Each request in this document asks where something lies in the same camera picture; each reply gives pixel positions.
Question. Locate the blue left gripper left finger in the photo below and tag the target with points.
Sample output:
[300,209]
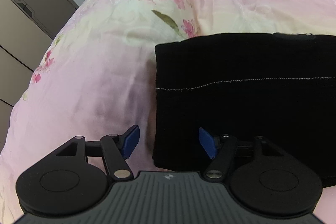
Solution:
[116,149]

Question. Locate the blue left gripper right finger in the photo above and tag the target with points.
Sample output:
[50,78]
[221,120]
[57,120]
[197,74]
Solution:
[218,149]

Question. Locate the black pants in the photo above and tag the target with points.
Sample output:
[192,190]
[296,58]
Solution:
[278,86]

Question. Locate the pink floral bed quilt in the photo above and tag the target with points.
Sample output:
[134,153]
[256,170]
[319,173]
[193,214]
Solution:
[98,75]

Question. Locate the beige wardrobe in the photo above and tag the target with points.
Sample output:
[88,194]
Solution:
[27,29]

